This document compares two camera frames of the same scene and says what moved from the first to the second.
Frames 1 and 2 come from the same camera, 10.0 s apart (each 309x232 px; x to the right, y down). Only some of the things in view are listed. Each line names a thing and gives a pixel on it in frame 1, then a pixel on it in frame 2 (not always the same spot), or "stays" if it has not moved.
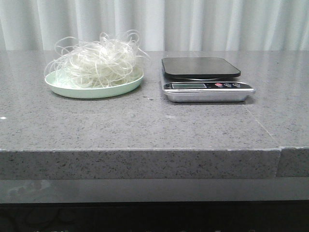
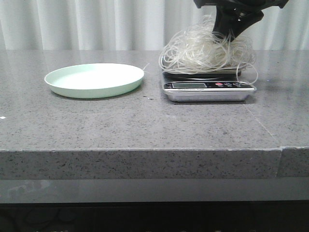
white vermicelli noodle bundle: [101, 63] to [199, 49]
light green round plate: [55, 82] stays
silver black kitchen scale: [203, 79] stays
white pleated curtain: [160, 24] stays
